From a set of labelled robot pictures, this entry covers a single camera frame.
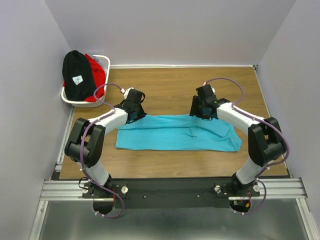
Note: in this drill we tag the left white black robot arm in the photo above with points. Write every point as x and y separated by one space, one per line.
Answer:
86 139

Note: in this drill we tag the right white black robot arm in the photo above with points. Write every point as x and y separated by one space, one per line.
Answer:
266 142

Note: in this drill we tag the black t shirt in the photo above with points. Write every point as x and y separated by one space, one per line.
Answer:
78 78

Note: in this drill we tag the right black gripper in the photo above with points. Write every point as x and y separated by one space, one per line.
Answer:
200 112

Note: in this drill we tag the grey patterned garment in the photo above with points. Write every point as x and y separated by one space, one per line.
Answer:
96 59

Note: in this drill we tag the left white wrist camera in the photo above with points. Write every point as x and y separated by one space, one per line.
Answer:
126 91

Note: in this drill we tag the white plastic laundry basket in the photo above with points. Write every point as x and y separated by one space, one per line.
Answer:
100 73

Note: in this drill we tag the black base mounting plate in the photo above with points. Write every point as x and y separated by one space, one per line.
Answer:
170 193

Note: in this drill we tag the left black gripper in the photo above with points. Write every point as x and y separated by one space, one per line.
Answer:
136 115

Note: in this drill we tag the cyan t shirt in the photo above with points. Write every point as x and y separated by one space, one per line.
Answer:
178 133

